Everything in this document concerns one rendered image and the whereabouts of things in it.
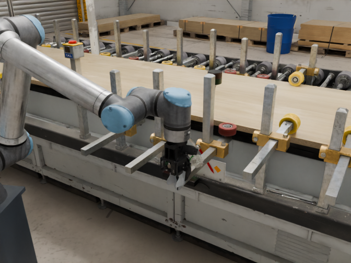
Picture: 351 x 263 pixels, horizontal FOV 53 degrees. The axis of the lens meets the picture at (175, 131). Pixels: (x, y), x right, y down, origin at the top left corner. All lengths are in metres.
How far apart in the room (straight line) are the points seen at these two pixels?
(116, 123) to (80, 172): 1.60
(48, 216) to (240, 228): 1.35
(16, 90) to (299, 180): 1.27
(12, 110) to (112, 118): 0.66
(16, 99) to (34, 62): 0.40
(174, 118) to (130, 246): 1.32
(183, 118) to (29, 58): 0.53
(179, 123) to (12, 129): 0.84
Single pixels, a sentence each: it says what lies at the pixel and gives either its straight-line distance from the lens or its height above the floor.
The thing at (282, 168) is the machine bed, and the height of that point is 0.72.
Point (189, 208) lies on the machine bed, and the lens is 2.11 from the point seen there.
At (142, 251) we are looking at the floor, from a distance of 2.25.
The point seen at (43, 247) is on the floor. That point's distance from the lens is 2.42.
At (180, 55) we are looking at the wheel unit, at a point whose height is 0.94.
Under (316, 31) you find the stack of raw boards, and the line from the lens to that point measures 7.39.
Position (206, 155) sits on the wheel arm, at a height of 0.86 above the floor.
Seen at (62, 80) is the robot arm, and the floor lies 1.24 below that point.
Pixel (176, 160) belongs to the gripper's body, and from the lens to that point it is 1.21.
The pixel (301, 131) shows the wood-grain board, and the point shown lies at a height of 0.90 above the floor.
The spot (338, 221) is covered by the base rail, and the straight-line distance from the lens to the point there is 1.46.
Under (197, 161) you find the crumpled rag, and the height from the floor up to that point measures 0.87.
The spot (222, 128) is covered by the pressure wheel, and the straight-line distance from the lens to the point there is 1.57.
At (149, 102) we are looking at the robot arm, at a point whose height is 1.16.
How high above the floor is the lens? 1.55
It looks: 25 degrees down
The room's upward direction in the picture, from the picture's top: 1 degrees counter-clockwise
